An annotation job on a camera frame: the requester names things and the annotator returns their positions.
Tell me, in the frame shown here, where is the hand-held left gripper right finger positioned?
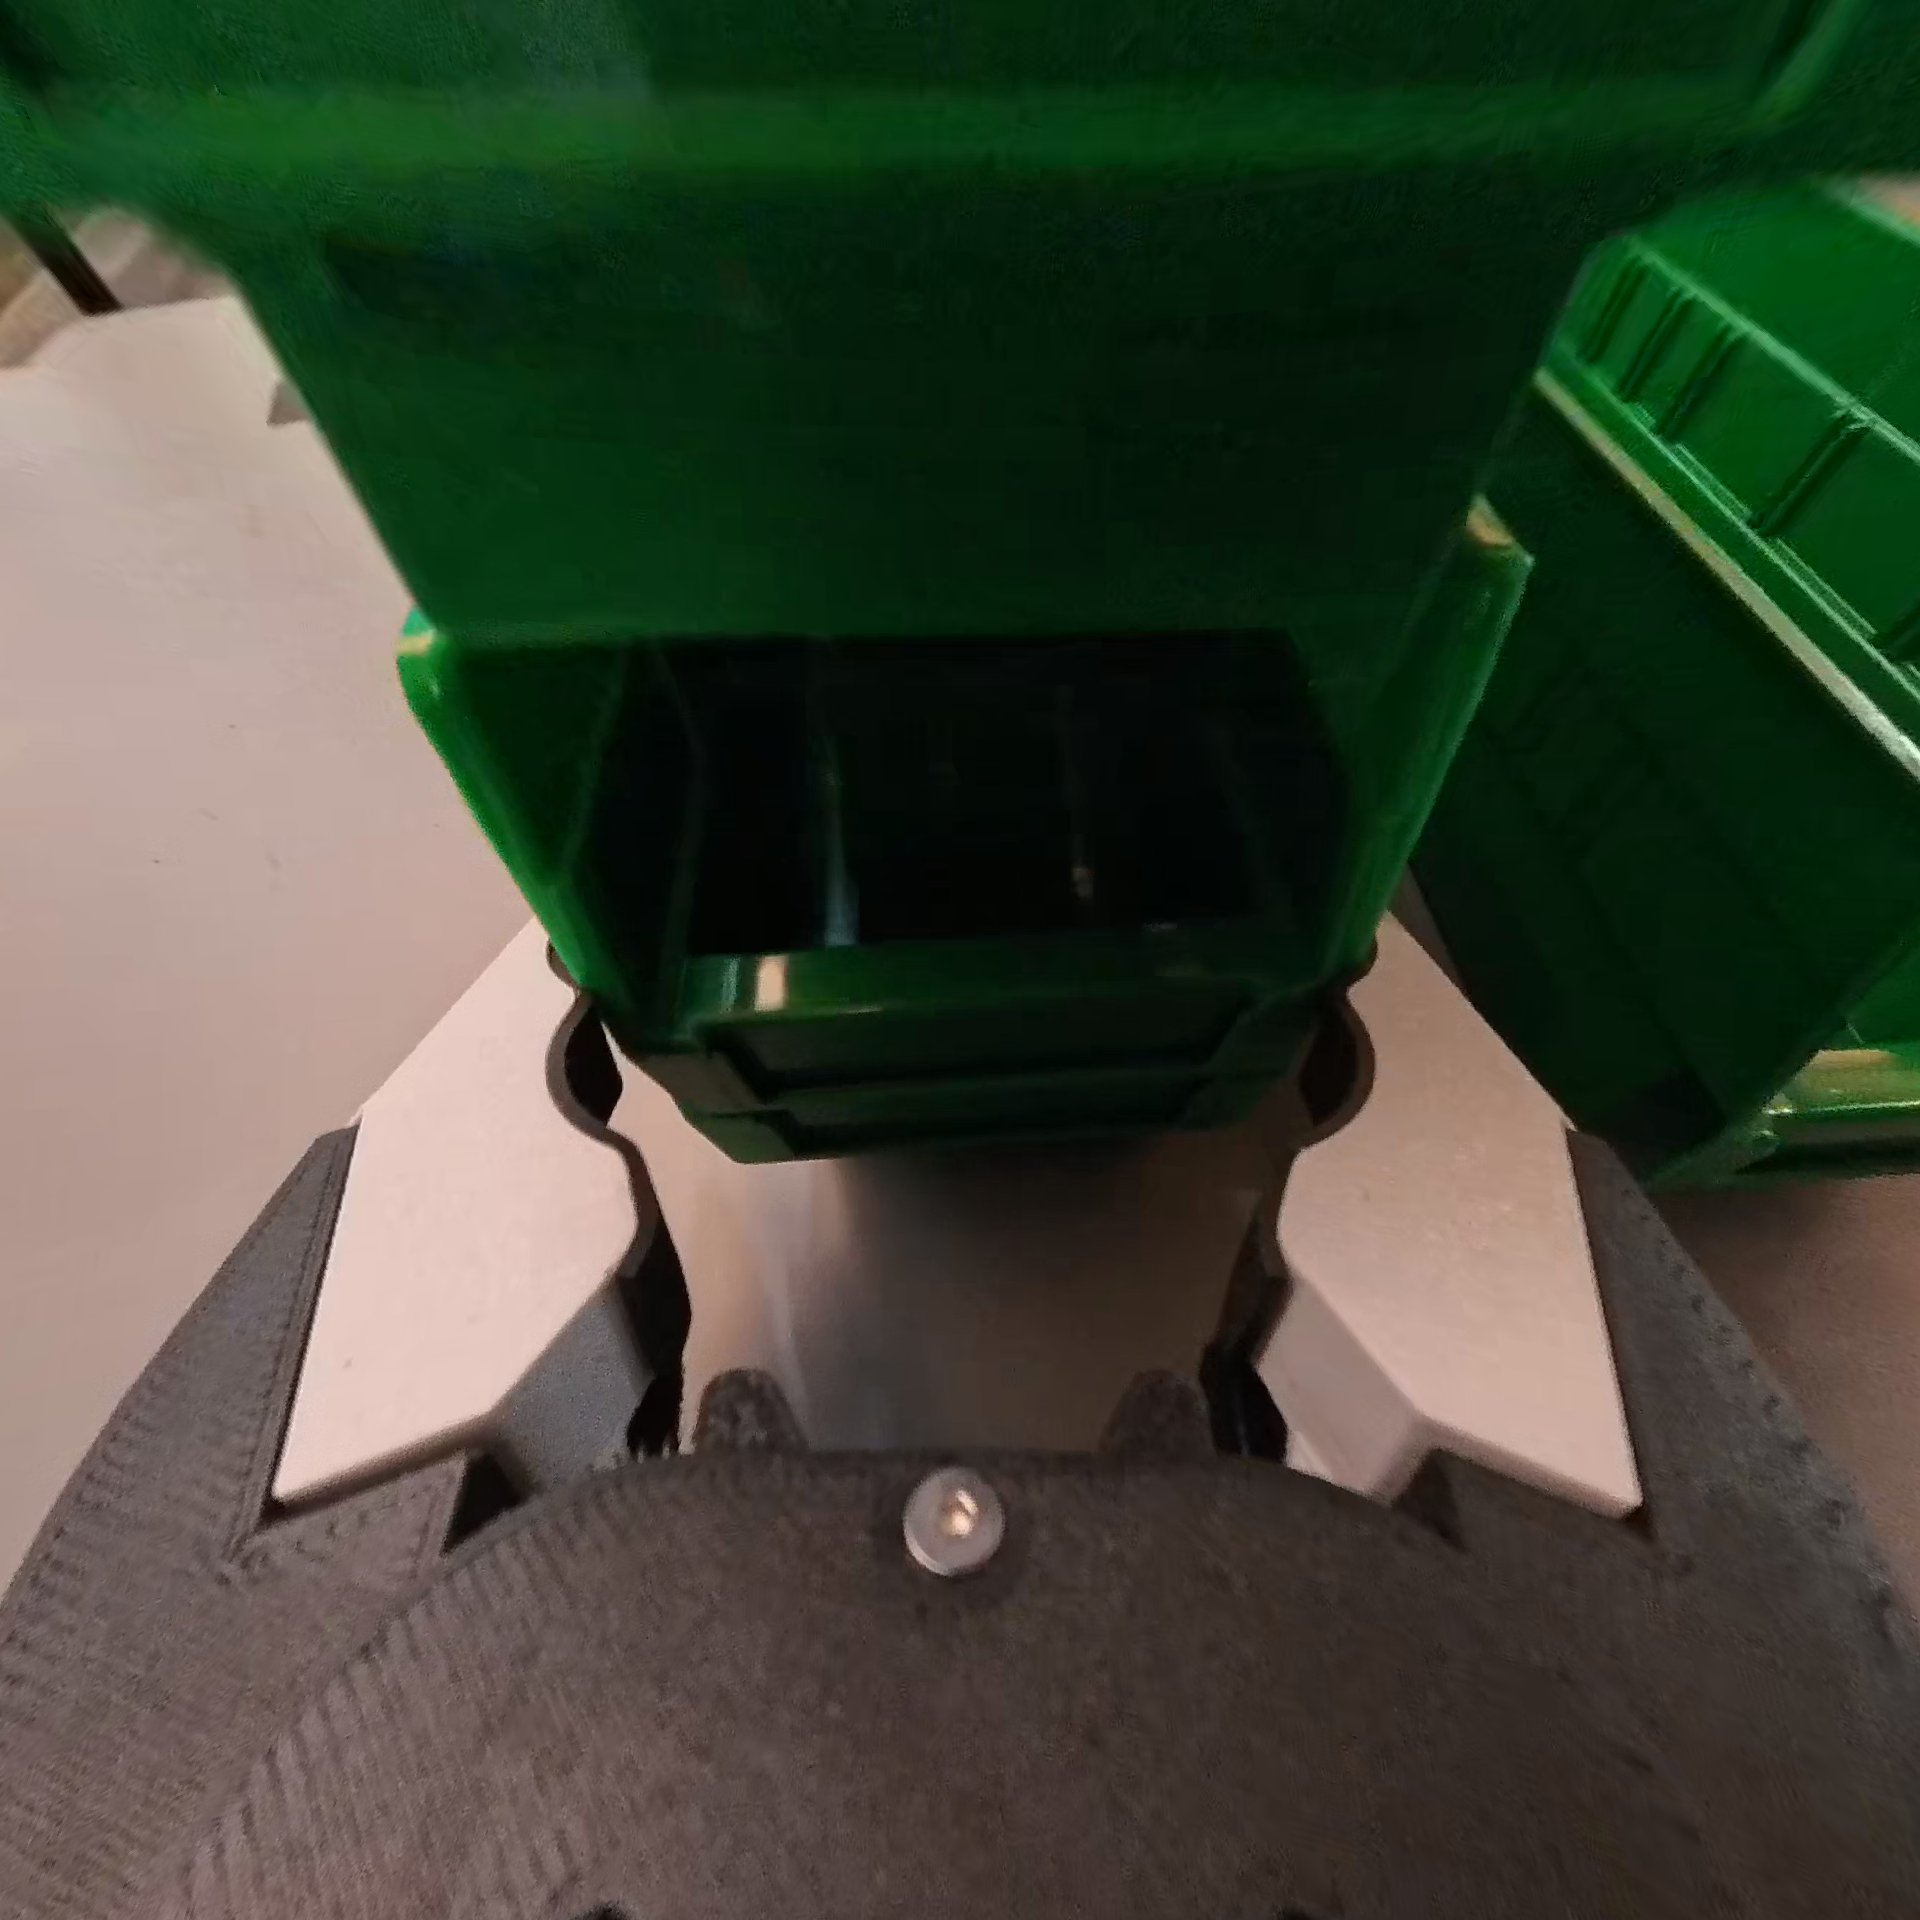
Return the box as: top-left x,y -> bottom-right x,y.
1208,914 -> 1647,1521

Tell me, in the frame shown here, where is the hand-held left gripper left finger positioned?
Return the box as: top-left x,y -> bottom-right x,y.
271,920 -> 697,1512

